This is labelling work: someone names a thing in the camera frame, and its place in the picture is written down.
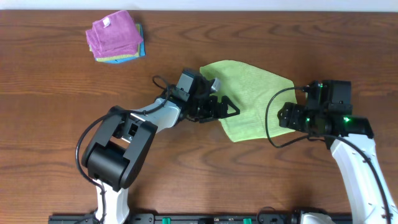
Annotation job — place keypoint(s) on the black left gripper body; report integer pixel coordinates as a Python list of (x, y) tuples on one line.
[(202, 109)]

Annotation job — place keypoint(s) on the light green folded cloth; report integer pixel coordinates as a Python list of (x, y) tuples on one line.
[(92, 36)]

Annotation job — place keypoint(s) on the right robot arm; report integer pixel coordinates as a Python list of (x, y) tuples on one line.
[(350, 140)]

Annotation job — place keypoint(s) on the green microfiber cloth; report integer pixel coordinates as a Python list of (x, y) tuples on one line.
[(250, 89)]

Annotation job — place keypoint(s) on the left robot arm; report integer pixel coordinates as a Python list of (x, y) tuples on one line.
[(116, 153)]

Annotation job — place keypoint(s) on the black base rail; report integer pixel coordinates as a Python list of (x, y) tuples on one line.
[(147, 218)]

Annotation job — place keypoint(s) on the blue folded cloth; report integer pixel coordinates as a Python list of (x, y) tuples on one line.
[(141, 46)]

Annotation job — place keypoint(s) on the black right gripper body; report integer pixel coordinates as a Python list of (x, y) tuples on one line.
[(301, 120)]

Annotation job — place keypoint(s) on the purple folded cloth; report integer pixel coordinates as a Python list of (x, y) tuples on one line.
[(116, 15)]

